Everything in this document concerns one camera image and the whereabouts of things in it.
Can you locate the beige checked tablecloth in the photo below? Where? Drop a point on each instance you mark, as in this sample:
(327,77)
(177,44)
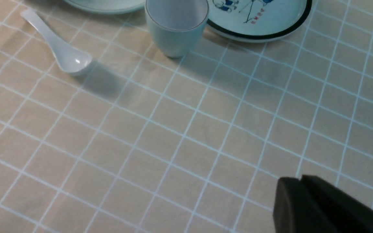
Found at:
(144,143)

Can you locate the white black-rimmed picture plate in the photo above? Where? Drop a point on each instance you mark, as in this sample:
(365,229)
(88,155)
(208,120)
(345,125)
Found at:
(257,21)

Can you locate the plain white spoon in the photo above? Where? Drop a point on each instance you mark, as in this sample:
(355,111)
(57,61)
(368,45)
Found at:
(70,60)

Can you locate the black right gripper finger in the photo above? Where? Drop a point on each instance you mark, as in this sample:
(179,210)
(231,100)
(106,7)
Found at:
(313,205)

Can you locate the pale blue plate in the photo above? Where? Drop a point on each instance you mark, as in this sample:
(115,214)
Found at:
(109,7)

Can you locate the pale blue cup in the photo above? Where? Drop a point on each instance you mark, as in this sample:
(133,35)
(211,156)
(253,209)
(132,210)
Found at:
(176,26)

